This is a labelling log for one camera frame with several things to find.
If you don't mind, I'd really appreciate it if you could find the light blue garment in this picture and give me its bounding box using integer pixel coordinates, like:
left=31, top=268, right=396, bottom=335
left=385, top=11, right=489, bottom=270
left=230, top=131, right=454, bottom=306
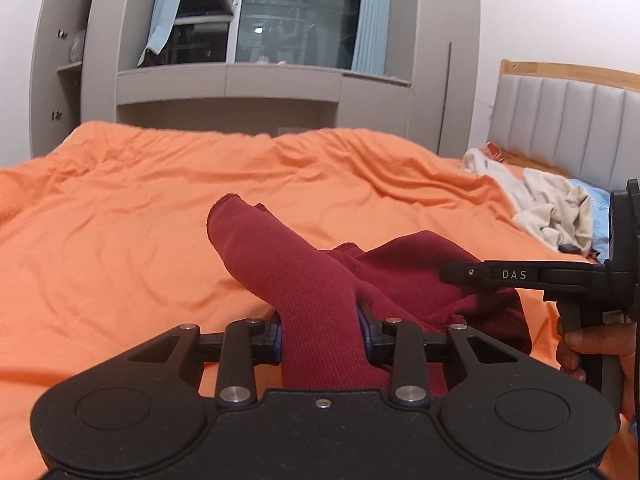
left=570, top=179, right=611, bottom=263

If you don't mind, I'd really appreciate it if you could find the window with dark glass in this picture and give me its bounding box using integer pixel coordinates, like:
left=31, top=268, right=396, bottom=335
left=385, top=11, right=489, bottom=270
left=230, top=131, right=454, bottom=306
left=141, top=0, right=360, bottom=70

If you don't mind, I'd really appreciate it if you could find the cream white garment pile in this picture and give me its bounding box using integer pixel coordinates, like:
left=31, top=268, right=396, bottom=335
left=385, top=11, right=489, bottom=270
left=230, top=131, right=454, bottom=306
left=462, top=148, right=593, bottom=257

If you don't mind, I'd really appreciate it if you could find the grey padded wooden headboard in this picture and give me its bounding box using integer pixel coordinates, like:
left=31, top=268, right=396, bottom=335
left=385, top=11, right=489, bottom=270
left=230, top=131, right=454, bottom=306
left=488, top=60, right=639, bottom=191

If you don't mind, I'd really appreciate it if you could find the person's right hand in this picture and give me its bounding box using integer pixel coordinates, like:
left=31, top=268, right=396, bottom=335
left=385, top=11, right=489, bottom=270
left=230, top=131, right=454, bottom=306
left=555, top=318, right=637, bottom=417

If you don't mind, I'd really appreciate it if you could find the light blue curtain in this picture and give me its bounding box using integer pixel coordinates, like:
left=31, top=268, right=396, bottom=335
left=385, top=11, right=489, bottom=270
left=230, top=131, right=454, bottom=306
left=137, top=0, right=181, bottom=67
left=352, top=0, right=390, bottom=76

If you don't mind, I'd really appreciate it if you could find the orange bed cover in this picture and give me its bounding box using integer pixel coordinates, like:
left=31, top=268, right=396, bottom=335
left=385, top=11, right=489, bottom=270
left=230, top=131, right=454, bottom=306
left=0, top=120, right=640, bottom=480

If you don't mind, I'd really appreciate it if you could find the dark red shirt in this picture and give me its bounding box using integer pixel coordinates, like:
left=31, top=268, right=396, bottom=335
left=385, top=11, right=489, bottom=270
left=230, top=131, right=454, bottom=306
left=207, top=194, right=532, bottom=390

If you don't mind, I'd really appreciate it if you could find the left light blue curtain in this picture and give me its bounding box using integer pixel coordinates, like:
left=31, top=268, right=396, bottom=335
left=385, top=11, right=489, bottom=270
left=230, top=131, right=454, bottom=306
left=137, top=0, right=181, bottom=67

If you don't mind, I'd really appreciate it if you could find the right light blue curtain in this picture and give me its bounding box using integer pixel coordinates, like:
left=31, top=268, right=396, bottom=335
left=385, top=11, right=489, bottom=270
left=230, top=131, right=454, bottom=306
left=352, top=0, right=390, bottom=76

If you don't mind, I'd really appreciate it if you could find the grey wall cabinet unit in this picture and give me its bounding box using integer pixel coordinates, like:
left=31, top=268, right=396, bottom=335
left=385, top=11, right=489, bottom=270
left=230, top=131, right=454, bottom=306
left=29, top=0, right=480, bottom=157

